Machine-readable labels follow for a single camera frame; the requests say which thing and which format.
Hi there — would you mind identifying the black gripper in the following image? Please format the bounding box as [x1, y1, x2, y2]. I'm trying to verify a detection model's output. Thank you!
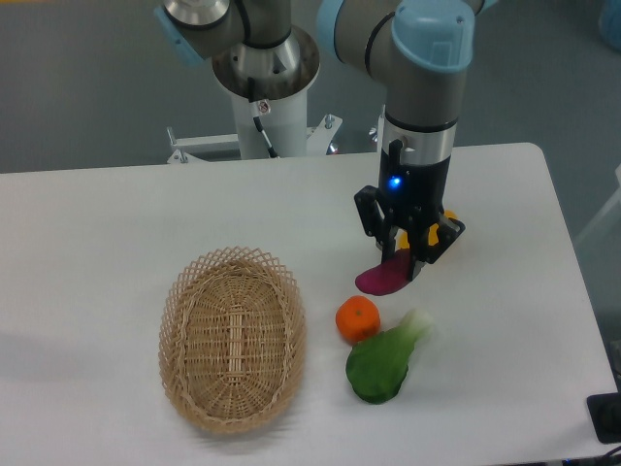
[354, 139, 465, 282]

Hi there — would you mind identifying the purple sweet potato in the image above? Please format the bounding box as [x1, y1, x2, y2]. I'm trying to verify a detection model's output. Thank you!
[354, 249, 410, 296]

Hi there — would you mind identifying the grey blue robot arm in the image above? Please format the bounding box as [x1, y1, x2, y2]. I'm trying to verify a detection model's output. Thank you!
[154, 1, 487, 295]

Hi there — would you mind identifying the woven wicker basket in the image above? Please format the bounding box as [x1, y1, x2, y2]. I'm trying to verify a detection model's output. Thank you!
[158, 247, 307, 434]

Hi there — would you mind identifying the yellow orange toy fruit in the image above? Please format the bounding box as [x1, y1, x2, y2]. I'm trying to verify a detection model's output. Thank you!
[396, 210, 458, 250]

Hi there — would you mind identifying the orange tangerine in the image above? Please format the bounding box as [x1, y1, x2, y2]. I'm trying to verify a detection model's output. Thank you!
[335, 295, 381, 344]

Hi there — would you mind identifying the green bok choy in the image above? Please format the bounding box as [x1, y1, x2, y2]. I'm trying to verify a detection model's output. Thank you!
[345, 309, 433, 404]

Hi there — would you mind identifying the black device at table edge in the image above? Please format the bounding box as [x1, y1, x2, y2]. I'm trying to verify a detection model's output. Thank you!
[586, 392, 620, 444]

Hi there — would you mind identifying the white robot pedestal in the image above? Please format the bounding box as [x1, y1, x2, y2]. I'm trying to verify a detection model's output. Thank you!
[167, 87, 344, 164]

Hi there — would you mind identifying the black cable on pedestal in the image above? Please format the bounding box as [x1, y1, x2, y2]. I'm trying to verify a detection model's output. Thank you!
[247, 76, 280, 159]

